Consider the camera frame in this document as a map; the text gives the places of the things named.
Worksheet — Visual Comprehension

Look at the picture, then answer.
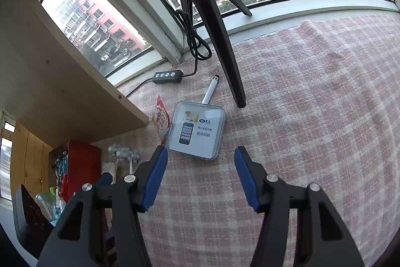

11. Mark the white paper packet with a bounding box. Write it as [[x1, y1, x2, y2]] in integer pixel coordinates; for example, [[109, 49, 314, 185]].
[[101, 162, 117, 184]]

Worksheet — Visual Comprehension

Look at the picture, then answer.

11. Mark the white window frame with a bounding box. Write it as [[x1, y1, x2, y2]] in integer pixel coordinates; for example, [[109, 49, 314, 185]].
[[31, 0, 400, 89]]

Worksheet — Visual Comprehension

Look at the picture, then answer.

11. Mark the black cable remote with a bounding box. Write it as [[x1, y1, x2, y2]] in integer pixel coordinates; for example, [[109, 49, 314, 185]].
[[152, 70, 184, 84]]

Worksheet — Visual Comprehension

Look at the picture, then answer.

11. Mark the light wooden board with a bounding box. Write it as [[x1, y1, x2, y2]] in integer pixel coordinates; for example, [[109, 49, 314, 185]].
[[0, 0, 150, 158]]

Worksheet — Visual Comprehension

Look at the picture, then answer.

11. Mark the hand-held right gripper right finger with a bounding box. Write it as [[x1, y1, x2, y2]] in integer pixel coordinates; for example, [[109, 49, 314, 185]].
[[234, 146, 366, 267]]

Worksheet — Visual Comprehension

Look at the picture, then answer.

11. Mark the clear plastic box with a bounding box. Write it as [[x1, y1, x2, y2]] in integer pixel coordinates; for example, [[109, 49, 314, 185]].
[[167, 101, 226, 161]]

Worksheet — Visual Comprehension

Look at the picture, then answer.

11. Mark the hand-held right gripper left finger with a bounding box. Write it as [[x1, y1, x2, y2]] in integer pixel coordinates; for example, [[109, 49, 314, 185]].
[[37, 145, 169, 267]]

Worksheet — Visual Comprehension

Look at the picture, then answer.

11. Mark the dark flat board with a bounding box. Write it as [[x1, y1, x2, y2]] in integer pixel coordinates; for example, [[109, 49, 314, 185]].
[[12, 184, 55, 258]]

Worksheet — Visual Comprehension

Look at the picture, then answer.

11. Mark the red snack packet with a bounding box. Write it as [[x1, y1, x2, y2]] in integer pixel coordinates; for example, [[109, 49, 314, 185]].
[[152, 94, 171, 145]]

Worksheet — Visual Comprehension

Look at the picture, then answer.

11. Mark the wooden wall panel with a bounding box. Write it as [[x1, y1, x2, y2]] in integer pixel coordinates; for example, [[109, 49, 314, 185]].
[[9, 121, 54, 202]]

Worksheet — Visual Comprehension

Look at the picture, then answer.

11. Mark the white massager with grey balls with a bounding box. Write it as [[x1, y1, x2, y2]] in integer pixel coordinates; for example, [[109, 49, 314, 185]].
[[108, 143, 141, 175]]

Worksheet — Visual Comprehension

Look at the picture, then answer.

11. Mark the pink plaid desktop cloth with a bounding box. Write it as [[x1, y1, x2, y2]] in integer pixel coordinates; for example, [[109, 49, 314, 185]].
[[94, 15, 400, 267]]

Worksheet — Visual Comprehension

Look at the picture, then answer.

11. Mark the black tripod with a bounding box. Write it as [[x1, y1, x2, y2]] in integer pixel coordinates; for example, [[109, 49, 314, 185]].
[[165, 0, 254, 108]]

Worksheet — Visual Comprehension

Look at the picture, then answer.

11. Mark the black cable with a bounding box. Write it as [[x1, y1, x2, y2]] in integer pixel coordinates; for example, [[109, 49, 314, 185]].
[[125, 0, 213, 99]]

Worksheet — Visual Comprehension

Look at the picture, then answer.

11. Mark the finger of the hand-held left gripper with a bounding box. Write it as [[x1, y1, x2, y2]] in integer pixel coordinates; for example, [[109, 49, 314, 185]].
[[95, 172, 114, 190]]

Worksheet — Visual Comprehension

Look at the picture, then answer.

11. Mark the white stylus pen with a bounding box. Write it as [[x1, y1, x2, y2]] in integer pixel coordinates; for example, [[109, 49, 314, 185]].
[[201, 75, 219, 105]]

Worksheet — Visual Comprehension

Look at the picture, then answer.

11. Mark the red cardboard box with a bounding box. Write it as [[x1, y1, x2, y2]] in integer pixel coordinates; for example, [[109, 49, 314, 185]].
[[48, 139, 102, 202]]

